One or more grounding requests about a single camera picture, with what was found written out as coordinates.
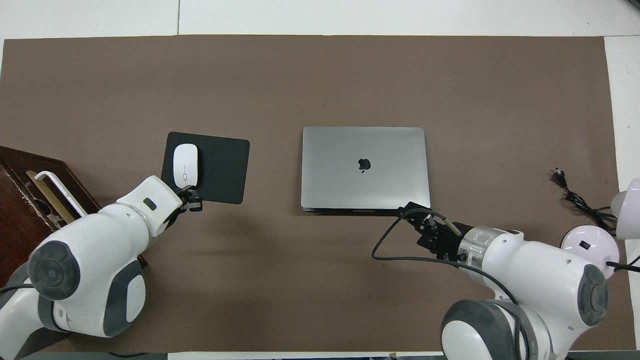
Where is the brown table mat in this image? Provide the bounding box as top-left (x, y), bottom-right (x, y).
top-left (0, 35), bottom-right (623, 353)

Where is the white computer mouse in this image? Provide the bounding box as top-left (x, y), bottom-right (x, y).
top-left (172, 143), bottom-right (199, 190)

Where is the black mouse pad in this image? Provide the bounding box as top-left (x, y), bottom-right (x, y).
top-left (160, 131), bottom-right (251, 205)

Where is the white box handle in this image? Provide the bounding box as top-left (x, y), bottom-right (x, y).
top-left (34, 170), bottom-right (90, 217)

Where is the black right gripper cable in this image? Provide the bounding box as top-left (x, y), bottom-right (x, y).
top-left (371, 207), bottom-right (521, 306)

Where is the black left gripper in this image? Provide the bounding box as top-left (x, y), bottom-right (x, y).
top-left (167, 185), bottom-right (203, 228)

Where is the dark wooden box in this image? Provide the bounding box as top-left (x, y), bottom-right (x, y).
top-left (0, 145), bottom-right (149, 291)

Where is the white desk lamp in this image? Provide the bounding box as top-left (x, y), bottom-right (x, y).
top-left (560, 178), bottom-right (640, 279)

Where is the black lamp power cable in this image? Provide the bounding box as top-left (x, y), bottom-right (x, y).
top-left (551, 169), bottom-right (640, 274)

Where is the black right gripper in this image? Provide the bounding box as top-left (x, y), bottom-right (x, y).
top-left (398, 201), bottom-right (468, 263)

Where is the silver laptop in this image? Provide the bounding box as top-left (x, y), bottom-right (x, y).
top-left (300, 126), bottom-right (431, 213)

